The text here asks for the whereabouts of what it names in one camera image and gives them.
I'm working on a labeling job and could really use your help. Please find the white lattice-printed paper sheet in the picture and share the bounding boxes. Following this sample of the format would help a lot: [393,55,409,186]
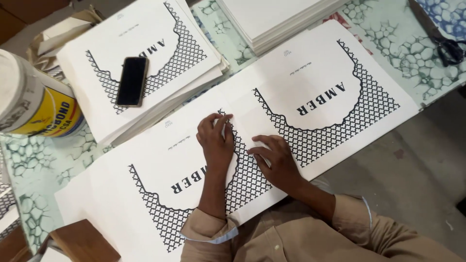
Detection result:
[54,108,289,262]
[218,20,420,181]

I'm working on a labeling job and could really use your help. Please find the lattice-printed paper scraps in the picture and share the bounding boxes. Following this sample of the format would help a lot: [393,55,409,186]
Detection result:
[0,153,22,241]

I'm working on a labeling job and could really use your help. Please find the person's beige shirt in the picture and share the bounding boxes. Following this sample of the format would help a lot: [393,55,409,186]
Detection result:
[179,184,466,262]

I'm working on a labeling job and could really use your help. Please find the brown wooden block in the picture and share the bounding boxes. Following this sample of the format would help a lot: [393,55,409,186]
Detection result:
[49,219,122,262]

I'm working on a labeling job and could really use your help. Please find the brown cardboard box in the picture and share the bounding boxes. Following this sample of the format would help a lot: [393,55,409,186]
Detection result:
[0,0,73,46]

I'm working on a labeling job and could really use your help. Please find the person's left hand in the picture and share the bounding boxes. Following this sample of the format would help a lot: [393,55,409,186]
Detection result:
[196,113,236,174]

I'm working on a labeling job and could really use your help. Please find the black smartphone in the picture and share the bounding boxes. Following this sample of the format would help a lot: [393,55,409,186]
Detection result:
[115,56,150,108]

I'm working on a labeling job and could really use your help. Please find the person's right hand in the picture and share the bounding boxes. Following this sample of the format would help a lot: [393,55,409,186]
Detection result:
[247,135,306,190]

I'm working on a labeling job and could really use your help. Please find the green marbled table cover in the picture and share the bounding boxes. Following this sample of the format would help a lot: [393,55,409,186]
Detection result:
[0,0,466,255]

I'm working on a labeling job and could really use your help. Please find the stack of lattice-printed sheets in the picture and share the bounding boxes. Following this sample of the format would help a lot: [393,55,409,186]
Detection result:
[56,0,231,145]

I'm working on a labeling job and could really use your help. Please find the yellow-labelled glue can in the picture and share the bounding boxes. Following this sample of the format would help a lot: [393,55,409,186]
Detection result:
[0,48,86,138]

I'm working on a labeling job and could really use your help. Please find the black-handled scissors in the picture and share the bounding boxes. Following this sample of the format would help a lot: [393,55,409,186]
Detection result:
[408,0,466,67]

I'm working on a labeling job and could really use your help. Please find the brown wooden board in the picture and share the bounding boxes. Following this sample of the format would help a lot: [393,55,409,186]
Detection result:
[0,226,34,262]

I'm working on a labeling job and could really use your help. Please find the crumpled brown wrapping paper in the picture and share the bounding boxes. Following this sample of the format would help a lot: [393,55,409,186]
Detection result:
[26,5,106,79]

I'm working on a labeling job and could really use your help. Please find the stack of plain white sheets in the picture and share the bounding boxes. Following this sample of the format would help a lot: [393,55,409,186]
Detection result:
[215,0,351,56]

